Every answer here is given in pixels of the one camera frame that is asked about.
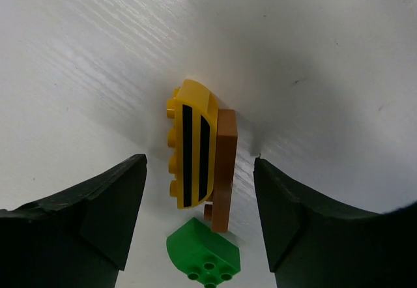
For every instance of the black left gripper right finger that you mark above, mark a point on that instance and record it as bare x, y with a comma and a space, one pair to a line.
312, 240

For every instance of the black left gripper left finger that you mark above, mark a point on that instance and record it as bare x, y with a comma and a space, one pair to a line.
78, 237

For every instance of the yellow black striped lego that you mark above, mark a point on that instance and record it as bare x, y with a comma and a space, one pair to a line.
194, 111

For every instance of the brown lego plate under striped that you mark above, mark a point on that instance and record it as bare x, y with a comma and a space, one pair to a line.
218, 205

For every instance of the green lego brick left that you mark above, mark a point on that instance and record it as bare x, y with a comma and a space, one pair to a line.
203, 255

